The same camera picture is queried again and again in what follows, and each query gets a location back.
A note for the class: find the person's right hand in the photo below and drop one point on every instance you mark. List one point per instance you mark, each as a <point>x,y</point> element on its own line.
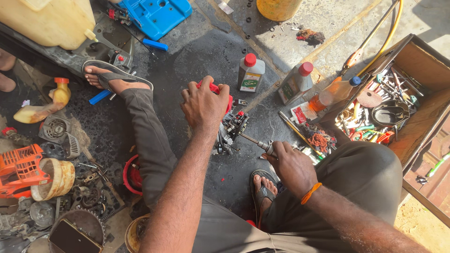
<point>293,168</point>

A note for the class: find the person's left hand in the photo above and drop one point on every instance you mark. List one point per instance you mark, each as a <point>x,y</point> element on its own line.
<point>204,105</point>

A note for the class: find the person's left fingers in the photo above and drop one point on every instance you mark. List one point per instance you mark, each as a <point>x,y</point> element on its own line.
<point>207,86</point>

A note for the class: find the person's right fingers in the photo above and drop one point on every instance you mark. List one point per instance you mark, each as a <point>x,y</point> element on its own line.
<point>281,149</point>

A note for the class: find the steel nut driver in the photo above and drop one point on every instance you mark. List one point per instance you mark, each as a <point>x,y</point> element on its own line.
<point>258,143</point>

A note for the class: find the small engine with red cover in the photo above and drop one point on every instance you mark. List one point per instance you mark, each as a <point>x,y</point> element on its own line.
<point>233,126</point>

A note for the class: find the orange cotton waste wad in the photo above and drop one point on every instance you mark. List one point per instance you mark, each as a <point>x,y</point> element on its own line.
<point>318,138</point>

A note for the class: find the person's right foot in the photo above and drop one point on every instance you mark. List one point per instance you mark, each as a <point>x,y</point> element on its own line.
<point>264,184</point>

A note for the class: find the red and white sachet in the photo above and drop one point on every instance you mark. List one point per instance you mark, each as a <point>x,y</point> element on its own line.
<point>302,113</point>

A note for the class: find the grey oil bottle red cap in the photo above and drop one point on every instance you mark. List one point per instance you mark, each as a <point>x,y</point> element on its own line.
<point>250,75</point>
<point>293,86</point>

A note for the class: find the grey right sandal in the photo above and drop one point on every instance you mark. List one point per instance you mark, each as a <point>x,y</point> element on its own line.
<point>263,195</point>

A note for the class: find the grey sandal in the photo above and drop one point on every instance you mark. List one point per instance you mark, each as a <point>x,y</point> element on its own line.
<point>263,195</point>
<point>107,77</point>

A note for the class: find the orange thread wristband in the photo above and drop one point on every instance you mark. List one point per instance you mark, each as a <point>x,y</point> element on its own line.
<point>309,193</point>

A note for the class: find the short blue plastic bar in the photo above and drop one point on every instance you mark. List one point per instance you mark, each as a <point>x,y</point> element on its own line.
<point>99,97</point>
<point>155,44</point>

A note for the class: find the clear bottle orange liquid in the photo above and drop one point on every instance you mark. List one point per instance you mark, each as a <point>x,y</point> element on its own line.
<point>330,95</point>

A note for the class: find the person's grey trousers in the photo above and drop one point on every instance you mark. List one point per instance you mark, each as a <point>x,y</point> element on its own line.
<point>351,175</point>

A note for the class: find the scattered black washers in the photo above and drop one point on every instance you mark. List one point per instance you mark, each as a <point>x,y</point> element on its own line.
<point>248,19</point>

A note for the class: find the white paper scrap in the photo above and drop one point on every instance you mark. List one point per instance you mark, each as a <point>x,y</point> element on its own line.
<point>225,7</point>

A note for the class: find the person's left foot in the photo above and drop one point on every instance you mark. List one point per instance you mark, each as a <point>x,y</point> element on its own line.
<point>121,84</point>

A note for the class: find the blue plastic cover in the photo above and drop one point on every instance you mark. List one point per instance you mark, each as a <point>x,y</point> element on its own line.
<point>154,15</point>

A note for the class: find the grey left sandal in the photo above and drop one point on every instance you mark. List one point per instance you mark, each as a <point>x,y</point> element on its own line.
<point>107,77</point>

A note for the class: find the yellow bucket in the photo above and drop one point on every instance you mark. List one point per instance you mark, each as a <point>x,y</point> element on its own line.
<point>277,8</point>

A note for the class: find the dark cotton waste wad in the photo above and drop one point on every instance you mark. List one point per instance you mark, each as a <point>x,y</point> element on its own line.
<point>311,36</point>

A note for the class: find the red round plastic cover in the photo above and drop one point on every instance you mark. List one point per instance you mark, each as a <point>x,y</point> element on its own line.
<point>133,175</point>

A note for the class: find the wooden box of tools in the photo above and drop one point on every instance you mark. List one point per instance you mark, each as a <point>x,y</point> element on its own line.
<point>418,105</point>

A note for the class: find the grey recoil starter housing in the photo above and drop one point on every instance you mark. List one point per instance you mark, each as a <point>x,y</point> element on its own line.
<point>56,130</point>

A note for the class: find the heap of greasy engine parts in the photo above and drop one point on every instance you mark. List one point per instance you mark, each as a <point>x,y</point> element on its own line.
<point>88,189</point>

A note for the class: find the yellow plastic bowl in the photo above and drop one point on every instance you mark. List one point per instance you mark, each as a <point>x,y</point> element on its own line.
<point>133,233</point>

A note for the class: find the cream funnel bottle orange cap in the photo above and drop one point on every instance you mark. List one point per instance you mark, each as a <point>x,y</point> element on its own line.
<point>42,109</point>

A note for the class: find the cream plastic fuel tank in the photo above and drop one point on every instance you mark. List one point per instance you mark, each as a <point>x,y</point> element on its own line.
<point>45,21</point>

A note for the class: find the dirty cream plastic tub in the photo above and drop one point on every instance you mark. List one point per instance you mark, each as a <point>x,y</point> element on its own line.
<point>58,179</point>

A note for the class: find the toothed round metal pan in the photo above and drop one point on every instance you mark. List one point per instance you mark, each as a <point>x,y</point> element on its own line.
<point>86,219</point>

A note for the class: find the small red engine part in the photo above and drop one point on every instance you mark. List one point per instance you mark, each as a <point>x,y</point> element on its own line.
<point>8,131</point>

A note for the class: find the orange plastic engine cover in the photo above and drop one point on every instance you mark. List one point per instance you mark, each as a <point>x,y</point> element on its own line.
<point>21,168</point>

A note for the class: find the dark brown flat tin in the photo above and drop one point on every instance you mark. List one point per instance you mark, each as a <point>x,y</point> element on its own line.
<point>72,240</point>

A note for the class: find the black machine frame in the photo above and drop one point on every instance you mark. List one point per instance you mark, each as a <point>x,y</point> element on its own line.
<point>105,49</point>

